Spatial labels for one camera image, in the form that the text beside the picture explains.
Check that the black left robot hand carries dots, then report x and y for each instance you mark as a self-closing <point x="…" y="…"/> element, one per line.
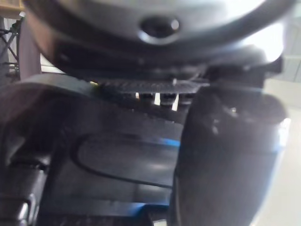
<point x="160" y="47"/>

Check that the yellow shelf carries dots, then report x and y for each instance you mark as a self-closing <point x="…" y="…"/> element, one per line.
<point x="11" y="4"/>

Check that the dark robot body housing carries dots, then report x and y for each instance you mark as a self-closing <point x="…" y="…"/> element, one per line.
<point x="113" y="160"/>

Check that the black truss stand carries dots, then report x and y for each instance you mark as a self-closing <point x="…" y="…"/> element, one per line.
<point x="9" y="49"/>

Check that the grey upright post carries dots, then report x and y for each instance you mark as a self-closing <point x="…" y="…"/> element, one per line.
<point x="29" y="54"/>

